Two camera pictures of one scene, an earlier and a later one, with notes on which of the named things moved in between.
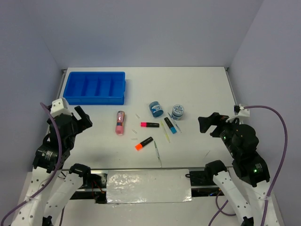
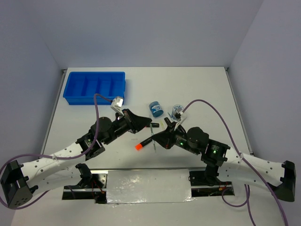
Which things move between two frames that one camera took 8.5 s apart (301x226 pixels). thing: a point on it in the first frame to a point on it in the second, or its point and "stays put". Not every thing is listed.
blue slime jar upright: [177, 112] stays put
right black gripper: [204, 123] to [165, 139]
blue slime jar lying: [156, 109] stays put
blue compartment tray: [99, 88] stays put
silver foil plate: [148, 186] stays put
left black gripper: [85, 122] to [135, 123]
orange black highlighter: [138, 146] stays put
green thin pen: [158, 155] to [152, 136]
